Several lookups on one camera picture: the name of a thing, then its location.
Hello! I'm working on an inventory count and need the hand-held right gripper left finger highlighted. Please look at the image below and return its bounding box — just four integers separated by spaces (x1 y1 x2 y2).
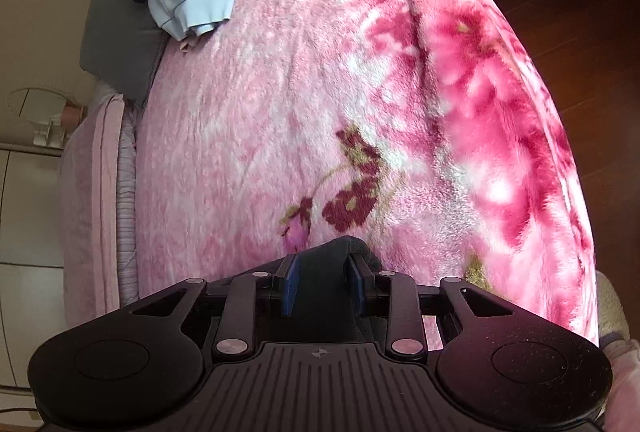
127 253 303 360

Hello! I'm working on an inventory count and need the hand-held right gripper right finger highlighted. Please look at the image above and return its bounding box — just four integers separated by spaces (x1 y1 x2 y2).
347 253 516 358

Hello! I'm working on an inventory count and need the black garment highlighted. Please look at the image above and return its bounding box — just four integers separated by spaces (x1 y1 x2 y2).
240 235 386 344

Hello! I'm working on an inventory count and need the lilac ruffled bed sheet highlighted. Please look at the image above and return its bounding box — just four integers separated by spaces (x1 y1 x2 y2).
116 107 147 305

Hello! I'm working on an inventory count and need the pink floral fleece blanket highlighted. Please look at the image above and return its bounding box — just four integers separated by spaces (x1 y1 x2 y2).
135 0 601 348

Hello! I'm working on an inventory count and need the light pink quilt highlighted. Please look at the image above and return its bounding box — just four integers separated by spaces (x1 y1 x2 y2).
57 92 138 328

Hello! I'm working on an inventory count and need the fuzzy beige cloth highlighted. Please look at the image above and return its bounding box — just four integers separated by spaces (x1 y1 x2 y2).
595 269 632 348

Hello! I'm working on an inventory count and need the pink cup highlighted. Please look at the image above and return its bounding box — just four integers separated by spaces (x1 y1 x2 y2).
62 104 89 126

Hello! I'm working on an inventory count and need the pale pink cloth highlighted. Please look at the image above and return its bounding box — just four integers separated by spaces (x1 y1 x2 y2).
600 332 640 432

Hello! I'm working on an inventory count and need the grey pillow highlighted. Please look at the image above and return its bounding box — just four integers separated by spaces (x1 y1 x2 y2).
80 0 171 105

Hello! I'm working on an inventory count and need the white round dish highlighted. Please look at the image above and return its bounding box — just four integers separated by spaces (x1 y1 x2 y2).
7 86 71 119

